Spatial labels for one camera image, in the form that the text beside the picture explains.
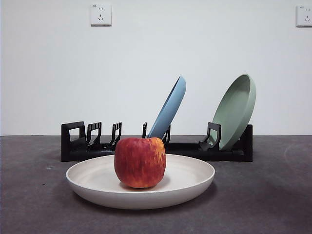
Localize green plate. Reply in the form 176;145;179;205
211;74;257;151

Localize white wall socket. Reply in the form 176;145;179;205
296;5;312;27
90;3;113;27

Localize cream yellow plate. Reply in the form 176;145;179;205
65;153;216;210

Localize black plate rack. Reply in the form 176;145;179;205
61;121;254;162

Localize red apple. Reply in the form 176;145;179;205
114;136;167;189

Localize blue plate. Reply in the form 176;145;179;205
147;75;187;139

